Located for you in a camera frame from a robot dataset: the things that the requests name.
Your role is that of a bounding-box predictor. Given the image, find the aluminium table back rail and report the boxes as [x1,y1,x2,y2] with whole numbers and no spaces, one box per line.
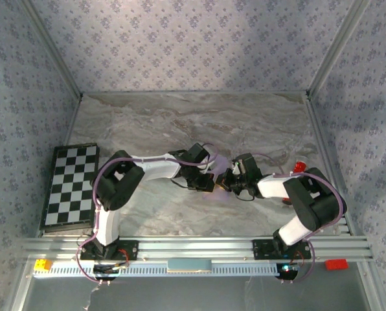
[81,90,310,97]

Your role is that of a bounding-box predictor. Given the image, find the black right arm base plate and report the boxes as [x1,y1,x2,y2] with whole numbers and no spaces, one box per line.
[251,238,312,261]

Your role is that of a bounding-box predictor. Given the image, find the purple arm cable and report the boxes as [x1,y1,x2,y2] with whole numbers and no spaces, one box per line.
[76,142,220,286]
[251,152,346,285]

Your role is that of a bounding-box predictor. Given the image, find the aluminium mounting rail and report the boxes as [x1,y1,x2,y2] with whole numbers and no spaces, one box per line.
[21,236,374,262]

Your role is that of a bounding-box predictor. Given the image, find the red glitter tube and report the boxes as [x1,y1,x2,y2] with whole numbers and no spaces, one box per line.
[282,160,308,207]

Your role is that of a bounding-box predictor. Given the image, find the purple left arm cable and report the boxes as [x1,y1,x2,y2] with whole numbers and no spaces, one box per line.
[76,142,220,286]

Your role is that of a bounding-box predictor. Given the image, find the lilac paper sheet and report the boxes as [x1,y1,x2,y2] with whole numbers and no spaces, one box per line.
[202,154,233,202]

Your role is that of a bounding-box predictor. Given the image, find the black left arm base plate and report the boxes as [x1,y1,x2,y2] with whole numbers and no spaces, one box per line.
[79,240,139,262]

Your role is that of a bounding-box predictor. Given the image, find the black controller board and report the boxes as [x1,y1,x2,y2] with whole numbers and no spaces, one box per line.
[92,262,130,282]
[275,262,301,281]

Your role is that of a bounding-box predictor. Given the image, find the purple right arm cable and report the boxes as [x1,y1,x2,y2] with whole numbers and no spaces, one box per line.
[251,152,346,285]

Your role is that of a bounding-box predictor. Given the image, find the aluminium frame post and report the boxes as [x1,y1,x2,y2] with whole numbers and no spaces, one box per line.
[19,0,84,100]
[306,0,374,98]

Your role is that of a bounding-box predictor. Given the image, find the red toy brick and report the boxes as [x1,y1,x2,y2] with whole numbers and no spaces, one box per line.
[324,258,348,270]

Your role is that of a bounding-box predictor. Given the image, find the black and white checkerboard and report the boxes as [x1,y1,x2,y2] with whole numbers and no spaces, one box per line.
[39,143,101,233]

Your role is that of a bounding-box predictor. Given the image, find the aluminium table side rail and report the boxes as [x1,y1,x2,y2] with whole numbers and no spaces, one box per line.
[62,95,84,146]
[304,95,354,236]

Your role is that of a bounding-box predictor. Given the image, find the white slotted cable duct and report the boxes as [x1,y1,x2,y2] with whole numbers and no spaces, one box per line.
[32,261,278,277]

